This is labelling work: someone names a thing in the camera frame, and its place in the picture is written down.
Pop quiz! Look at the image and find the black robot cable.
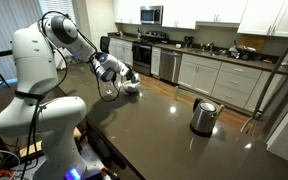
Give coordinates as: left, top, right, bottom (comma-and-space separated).
18, 10, 122, 180

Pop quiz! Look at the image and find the stainless electric kettle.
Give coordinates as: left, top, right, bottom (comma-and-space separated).
190, 98, 224, 137

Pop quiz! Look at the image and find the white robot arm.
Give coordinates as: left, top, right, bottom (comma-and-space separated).
0, 15, 139, 180

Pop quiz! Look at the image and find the clear drinking glass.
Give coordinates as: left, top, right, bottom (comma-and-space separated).
104, 82, 114, 95

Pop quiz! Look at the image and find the wooden board base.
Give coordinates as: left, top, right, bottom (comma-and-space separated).
19, 128, 82, 158

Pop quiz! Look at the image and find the beige wooden chair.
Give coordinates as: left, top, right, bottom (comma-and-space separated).
240, 115, 260, 136

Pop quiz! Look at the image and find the stainless microwave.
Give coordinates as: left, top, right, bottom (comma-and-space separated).
140, 5, 163, 25

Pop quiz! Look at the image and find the stainless dishwasher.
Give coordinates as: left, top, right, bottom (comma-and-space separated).
159, 49, 182, 83

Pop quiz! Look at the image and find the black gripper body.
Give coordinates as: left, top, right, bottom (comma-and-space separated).
126, 69, 134, 81

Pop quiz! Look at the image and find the white ceramic mug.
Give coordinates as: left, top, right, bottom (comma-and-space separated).
131, 73, 140, 84

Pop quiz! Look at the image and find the black kitchen stove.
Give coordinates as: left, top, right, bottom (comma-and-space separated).
132, 30, 168, 76

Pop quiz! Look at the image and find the white cereal bowl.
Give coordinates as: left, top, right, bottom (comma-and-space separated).
123, 81, 140, 93

